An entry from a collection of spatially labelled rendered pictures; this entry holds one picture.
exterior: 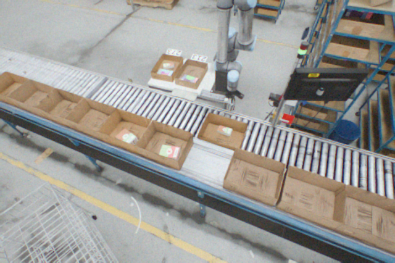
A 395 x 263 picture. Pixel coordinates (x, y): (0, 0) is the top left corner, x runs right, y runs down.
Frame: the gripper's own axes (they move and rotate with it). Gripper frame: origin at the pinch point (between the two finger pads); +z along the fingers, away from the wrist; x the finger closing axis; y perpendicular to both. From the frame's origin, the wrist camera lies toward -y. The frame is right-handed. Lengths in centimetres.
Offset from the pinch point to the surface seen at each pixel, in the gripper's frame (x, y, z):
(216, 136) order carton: 29.4, 6.4, 20.3
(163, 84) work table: -17, 91, 26
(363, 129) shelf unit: -84, -154, 95
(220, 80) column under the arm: -31.2, 24.3, 10.4
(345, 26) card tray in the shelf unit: -59, -69, -54
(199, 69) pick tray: -57, 61, 29
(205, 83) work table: -36, 45, 28
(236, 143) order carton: 30.1, -14.5, 20.3
